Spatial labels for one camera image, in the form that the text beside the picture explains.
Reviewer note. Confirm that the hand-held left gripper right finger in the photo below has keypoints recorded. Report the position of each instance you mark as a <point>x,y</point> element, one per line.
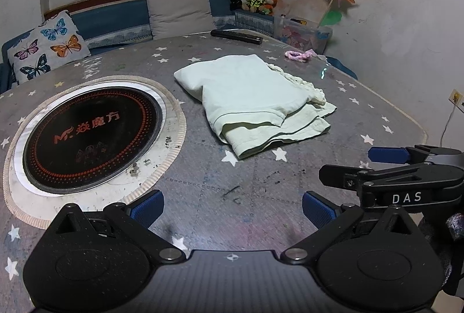
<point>319,209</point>

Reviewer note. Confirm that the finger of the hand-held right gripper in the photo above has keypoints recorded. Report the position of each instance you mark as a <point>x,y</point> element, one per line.
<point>340,175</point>
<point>388,154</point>

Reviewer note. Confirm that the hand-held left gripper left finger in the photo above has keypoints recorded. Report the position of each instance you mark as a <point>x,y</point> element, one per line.
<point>147,206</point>

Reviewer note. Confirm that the light green garment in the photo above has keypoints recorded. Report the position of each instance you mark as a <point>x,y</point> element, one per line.
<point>246,92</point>

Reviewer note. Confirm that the grey star print tablecloth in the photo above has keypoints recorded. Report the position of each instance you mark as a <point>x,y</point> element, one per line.
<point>253,182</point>

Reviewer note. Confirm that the round induction cooktop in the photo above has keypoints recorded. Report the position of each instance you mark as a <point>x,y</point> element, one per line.
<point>90,132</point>

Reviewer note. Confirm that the clear plastic storage box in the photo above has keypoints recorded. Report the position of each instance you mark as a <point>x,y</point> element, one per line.
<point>304,36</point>

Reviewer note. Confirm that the black remote control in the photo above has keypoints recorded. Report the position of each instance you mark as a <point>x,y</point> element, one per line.
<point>235,35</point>

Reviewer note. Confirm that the orange plush toy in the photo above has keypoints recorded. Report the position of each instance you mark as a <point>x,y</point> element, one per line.
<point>272,1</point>

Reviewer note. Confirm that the blue sofa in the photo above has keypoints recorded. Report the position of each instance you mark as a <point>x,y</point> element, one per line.
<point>108,21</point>

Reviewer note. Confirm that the butterfly print pillow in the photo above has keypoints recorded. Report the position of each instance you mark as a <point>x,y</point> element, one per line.
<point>47,45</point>

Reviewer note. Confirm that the brown bear plush toy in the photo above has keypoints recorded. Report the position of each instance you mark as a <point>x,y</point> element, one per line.
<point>257,1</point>

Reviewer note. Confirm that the plain grey pillow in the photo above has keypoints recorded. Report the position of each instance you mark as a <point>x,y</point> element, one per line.
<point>181,14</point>

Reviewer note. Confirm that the white wall socket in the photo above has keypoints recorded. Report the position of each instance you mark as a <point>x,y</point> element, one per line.
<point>457,97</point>

